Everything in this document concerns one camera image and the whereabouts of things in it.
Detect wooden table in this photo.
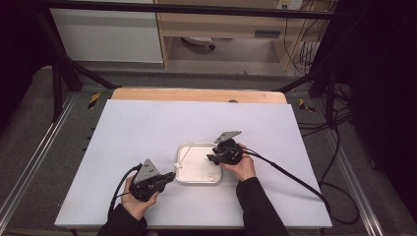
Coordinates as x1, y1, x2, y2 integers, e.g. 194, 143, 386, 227
110, 87, 288, 105

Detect wooden cotton swab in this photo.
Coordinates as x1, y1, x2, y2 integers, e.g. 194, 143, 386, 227
173, 144, 195, 169

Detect light wooden desk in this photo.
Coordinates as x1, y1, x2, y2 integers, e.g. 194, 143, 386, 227
152, 0, 332, 72

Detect left hand-held gripper cable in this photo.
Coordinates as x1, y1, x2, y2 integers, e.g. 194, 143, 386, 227
107, 163, 143, 221

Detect aluminium floor rail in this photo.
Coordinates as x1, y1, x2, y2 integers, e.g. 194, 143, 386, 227
0, 91, 81, 224
323, 127, 386, 236

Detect person's right hand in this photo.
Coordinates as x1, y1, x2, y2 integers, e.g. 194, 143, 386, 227
219, 143, 257, 183

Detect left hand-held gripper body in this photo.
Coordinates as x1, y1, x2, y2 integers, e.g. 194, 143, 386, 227
128, 158, 165, 203

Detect white power strip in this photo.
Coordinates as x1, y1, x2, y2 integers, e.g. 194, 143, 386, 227
276, 0, 305, 11

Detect right hand-held gripper cable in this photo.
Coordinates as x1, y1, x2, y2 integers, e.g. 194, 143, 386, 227
243, 148, 361, 226

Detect white rectangular tray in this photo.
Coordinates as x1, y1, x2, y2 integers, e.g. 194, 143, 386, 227
174, 142, 222, 185

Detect person's left hand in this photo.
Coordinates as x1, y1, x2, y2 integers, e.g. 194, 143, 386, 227
121, 176, 160, 221

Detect white cabinet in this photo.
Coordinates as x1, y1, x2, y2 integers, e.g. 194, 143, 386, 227
49, 8, 164, 64

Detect dark curtain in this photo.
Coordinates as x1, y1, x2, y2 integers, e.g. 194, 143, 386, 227
333, 0, 417, 215
0, 0, 51, 130

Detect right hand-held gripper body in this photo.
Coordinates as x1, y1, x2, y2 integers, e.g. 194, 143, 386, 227
212, 130, 246, 165

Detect black floor cables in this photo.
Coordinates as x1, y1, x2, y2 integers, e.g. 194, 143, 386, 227
296, 83, 355, 139

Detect office chair base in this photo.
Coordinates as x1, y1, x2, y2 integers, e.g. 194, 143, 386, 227
181, 35, 217, 51

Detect bundle of black hanging cables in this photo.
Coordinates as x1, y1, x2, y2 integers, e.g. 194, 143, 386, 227
282, 0, 330, 76

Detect hand-held gripper cable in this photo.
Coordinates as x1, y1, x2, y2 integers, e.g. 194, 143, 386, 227
107, 163, 143, 221
243, 148, 361, 226

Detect black metal frame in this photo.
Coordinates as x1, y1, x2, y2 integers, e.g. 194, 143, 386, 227
32, 0, 339, 124

